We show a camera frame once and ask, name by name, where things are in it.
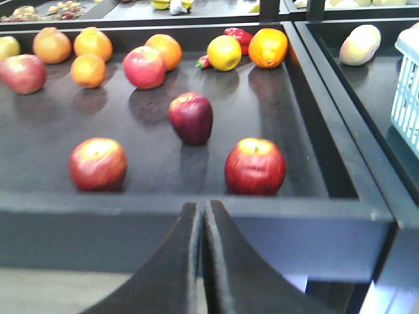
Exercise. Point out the orange with navel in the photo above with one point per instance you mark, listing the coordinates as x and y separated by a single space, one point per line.
268 48

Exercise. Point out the red bell pepper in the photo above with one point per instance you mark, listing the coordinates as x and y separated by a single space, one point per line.
242 36

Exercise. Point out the dark red apple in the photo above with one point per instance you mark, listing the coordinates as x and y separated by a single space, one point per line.
191 116

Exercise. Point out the orange mandarin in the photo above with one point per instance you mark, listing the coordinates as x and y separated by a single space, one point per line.
93 41
52 46

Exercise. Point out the pink apple left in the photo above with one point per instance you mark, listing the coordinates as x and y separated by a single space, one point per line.
25 73

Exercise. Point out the orange behind pink apple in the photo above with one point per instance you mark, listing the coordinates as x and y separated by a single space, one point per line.
170 49

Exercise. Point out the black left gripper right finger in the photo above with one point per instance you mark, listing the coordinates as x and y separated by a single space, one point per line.
237 279

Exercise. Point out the black fruit tray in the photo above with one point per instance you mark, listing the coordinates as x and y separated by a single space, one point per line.
329 219

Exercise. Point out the yellow lemon fruit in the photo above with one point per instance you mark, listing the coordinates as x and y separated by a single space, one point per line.
224 53

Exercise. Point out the orange mandarin left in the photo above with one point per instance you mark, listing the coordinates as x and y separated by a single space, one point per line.
52 46

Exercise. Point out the light blue plastic basket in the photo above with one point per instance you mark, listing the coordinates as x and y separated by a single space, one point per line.
404 114

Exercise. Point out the pink red apple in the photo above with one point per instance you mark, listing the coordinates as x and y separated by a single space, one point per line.
144 67

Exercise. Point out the red chili pepper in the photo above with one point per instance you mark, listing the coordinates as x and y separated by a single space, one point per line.
203 62

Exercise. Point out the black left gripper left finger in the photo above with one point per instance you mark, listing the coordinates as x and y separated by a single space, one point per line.
166 283

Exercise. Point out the orange mandarin middle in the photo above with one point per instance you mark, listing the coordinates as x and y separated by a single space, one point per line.
93 41

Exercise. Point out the small orange tangerine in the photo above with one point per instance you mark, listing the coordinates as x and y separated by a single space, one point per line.
88 70

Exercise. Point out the yellow pear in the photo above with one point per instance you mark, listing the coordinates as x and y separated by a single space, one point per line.
9 46

